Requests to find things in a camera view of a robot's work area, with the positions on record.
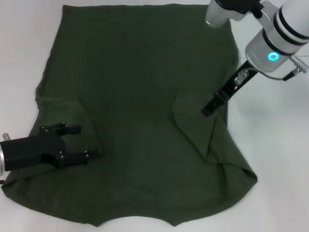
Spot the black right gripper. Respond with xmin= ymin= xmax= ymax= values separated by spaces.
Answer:
xmin=201 ymin=59 xmax=259 ymax=118

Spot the dark green shirt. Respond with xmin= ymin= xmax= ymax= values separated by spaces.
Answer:
xmin=0 ymin=2 xmax=258 ymax=220

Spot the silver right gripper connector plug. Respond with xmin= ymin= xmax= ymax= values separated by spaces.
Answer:
xmin=237 ymin=70 xmax=250 ymax=85

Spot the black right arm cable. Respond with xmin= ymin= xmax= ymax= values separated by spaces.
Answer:
xmin=263 ymin=55 xmax=308 ymax=82

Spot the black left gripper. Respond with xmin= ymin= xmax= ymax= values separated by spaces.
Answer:
xmin=0 ymin=122 xmax=90 ymax=173

